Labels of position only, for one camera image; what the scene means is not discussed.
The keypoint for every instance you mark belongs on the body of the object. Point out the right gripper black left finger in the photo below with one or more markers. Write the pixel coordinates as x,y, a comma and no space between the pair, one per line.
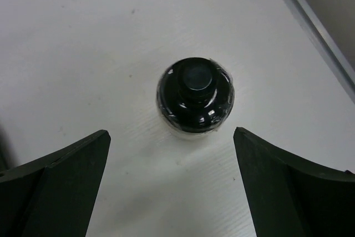
54,195

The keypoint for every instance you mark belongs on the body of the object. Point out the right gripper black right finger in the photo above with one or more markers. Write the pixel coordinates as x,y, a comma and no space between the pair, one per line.
291,196

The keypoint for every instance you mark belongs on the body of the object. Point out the white grinder with black top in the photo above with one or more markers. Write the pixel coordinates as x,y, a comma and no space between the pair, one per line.
194,97

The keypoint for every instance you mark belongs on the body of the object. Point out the aluminium table edge rail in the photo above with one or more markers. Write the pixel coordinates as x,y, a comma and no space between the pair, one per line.
331,24

